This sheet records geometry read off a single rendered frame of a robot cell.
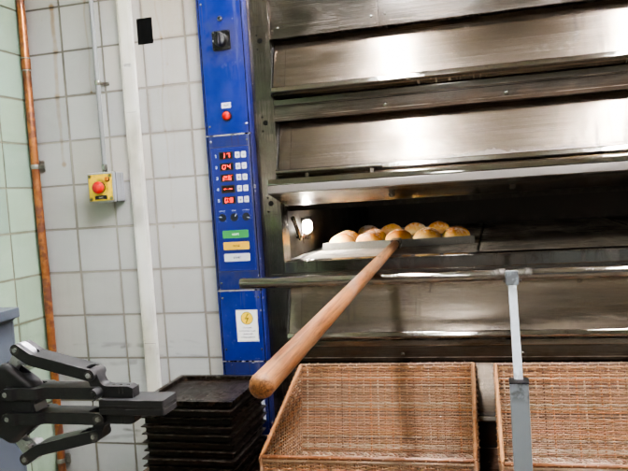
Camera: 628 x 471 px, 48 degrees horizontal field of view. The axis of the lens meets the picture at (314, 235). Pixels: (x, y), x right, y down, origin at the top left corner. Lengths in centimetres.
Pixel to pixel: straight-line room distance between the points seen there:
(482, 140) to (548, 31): 36
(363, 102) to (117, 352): 121
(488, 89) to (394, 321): 76
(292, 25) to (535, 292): 112
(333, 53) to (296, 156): 34
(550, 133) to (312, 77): 74
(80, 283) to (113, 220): 26
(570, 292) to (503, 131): 52
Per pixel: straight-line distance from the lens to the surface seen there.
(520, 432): 166
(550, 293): 221
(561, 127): 218
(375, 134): 221
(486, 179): 202
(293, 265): 227
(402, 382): 222
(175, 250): 241
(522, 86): 219
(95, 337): 261
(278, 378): 82
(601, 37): 222
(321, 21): 230
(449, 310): 220
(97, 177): 245
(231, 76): 231
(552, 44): 220
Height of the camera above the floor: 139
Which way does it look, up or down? 3 degrees down
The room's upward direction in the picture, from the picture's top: 4 degrees counter-clockwise
